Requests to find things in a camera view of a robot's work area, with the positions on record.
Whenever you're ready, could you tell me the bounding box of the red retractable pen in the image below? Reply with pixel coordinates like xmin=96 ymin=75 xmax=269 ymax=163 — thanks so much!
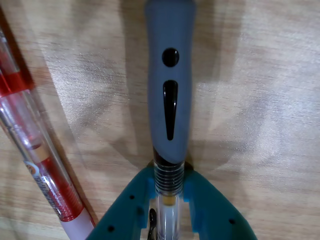
xmin=0 ymin=7 xmax=98 ymax=240

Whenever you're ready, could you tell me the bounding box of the gray grip clear pen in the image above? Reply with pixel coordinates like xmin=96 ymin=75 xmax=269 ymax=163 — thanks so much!
xmin=144 ymin=0 xmax=197 ymax=240

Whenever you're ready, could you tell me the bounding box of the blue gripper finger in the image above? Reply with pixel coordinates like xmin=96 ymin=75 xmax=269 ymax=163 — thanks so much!
xmin=86 ymin=166 xmax=157 ymax=240
xmin=183 ymin=169 xmax=258 ymax=240

